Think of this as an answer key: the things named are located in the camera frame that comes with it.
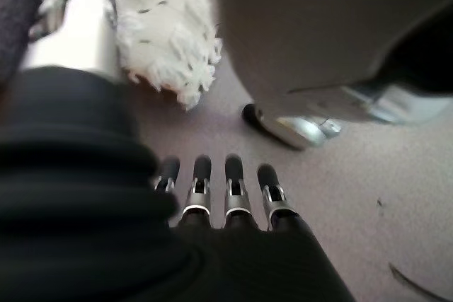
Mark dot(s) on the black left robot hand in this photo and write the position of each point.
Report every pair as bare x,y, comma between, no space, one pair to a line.
88,210

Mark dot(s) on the white fringed cushion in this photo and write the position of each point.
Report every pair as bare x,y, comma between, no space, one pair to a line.
159,33

